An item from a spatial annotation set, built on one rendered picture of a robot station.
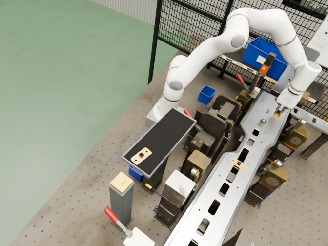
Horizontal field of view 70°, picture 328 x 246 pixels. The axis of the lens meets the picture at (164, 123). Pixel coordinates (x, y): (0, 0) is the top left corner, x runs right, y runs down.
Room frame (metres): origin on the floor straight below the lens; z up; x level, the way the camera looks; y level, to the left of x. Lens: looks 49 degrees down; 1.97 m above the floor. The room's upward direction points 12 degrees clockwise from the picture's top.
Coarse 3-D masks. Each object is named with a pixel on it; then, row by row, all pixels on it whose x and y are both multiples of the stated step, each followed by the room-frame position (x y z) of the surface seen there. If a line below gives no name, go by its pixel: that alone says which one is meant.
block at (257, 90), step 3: (255, 90) 1.20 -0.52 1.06; (258, 90) 1.21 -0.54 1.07; (255, 93) 1.20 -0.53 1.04; (252, 96) 1.20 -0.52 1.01; (255, 96) 1.20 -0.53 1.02; (252, 99) 1.20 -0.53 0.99; (249, 102) 1.20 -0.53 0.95; (246, 105) 1.21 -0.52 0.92; (249, 105) 1.20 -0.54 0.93; (246, 108) 1.20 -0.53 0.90; (243, 111) 1.21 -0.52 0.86; (240, 114) 1.21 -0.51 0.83; (243, 114) 1.20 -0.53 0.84; (240, 117) 1.21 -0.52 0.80; (237, 120) 1.21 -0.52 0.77; (240, 120) 1.20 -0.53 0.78; (237, 123) 1.20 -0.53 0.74; (237, 126) 1.20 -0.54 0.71
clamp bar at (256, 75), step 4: (256, 72) 1.17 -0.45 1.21; (260, 72) 1.17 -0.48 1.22; (256, 76) 1.15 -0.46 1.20; (260, 76) 1.15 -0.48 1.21; (264, 76) 1.14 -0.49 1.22; (256, 80) 1.14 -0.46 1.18; (252, 84) 1.14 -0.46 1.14; (256, 84) 1.16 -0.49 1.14; (252, 88) 1.14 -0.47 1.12; (252, 92) 1.14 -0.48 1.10
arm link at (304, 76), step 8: (304, 64) 1.08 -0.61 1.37; (312, 64) 1.07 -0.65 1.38; (296, 72) 1.10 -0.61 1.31; (304, 72) 1.05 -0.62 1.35; (312, 72) 1.03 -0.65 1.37; (296, 80) 1.05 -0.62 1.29; (304, 80) 1.03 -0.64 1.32; (312, 80) 1.04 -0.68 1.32; (296, 88) 1.04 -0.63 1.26; (304, 88) 1.03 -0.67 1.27
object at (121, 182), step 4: (120, 172) 0.41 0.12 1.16; (116, 176) 0.39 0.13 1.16; (120, 176) 0.39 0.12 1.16; (124, 176) 0.40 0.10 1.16; (116, 180) 0.37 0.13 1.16; (120, 180) 0.38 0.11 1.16; (124, 180) 0.38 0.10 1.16; (128, 180) 0.38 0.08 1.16; (132, 180) 0.39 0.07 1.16; (112, 184) 0.36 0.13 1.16; (116, 184) 0.36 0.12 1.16; (120, 184) 0.36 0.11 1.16; (124, 184) 0.37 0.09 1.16; (128, 184) 0.37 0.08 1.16; (116, 188) 0.35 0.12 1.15; (120, 188) 0.35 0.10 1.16; (124, 188) 0.35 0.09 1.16
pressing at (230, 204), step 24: (264, 96) 1.25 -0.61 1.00; (240, 144) 0.80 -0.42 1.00; (264, 144) 0.83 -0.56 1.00; (216, 168) 0.62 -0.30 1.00; (216, 192) 0.49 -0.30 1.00; (240, 192) 0.52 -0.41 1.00; (192, 216) 0.37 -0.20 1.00; (216, 216) 0.39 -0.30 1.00; (168, 240) 0.25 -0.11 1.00; (216, 240) 0.29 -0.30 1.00
